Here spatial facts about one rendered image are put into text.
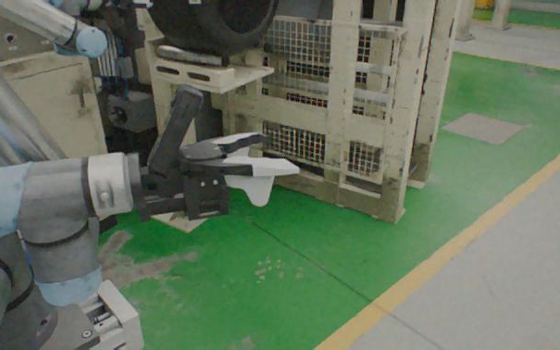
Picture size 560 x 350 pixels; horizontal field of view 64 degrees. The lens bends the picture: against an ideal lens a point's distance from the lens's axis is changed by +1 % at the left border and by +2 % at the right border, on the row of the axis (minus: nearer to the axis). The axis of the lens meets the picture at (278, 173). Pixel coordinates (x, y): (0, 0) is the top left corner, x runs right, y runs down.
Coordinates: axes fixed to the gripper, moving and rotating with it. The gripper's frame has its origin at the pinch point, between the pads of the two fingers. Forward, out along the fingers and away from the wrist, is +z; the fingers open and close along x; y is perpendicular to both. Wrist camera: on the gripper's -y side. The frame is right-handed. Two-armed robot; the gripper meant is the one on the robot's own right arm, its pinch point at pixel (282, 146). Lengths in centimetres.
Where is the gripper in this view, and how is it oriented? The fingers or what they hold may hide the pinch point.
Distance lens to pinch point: 60.2
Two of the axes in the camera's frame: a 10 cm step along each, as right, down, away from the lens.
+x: 2.8, 3.3, -9.0
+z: 9.6, -1.3, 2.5
